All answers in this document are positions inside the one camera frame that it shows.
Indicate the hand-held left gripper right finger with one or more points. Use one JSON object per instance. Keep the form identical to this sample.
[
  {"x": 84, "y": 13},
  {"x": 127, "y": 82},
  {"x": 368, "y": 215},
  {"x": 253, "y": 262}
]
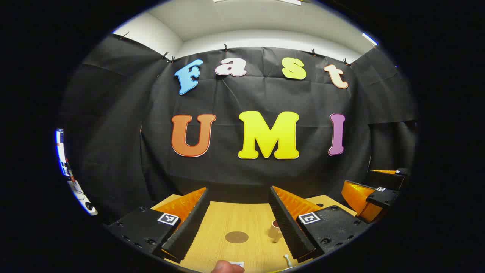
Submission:
[{"x": 288, "y": 227}]

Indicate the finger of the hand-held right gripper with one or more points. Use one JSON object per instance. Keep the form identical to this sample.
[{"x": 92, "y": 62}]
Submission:
[
  {"x": 382, "y": 198},
  {"x": 386, "y": 180}
]

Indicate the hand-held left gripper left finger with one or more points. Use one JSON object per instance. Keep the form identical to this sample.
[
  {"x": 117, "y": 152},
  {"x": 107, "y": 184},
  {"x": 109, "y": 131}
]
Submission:
[{"x": 192, "y": 223}]

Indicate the beige cup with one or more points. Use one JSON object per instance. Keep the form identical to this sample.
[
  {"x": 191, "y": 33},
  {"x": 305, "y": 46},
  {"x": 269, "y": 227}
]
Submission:
[{"x": 274, "y": 230}]

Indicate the pale green toothbrush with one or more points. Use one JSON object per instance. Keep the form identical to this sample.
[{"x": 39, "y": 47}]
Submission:
[{"x": 287, "y": 258}]

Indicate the round brown coaster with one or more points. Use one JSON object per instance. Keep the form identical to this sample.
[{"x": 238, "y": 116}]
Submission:
[{"x": 237, "y": 237}]

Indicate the white toothpaste tube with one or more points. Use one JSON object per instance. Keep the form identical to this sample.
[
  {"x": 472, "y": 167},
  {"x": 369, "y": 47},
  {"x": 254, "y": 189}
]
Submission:
[{"x": 238, "y": 264}]

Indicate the light wooden desktop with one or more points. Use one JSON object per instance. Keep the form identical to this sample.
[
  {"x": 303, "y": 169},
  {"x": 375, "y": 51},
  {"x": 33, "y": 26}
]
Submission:
[{"x": 242, "y": 220}]

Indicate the white equipment panel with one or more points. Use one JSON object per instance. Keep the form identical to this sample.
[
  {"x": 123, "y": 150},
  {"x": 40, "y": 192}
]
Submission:
[{"x": 81, "y": 197}]

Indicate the black backdrop cloth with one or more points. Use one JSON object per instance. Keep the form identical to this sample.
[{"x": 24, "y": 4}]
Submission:
[{"x": 235, "y": 94}]

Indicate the bright screen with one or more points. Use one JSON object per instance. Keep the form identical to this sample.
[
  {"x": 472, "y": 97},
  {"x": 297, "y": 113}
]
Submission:
[{"x": 60, "y": 151}]

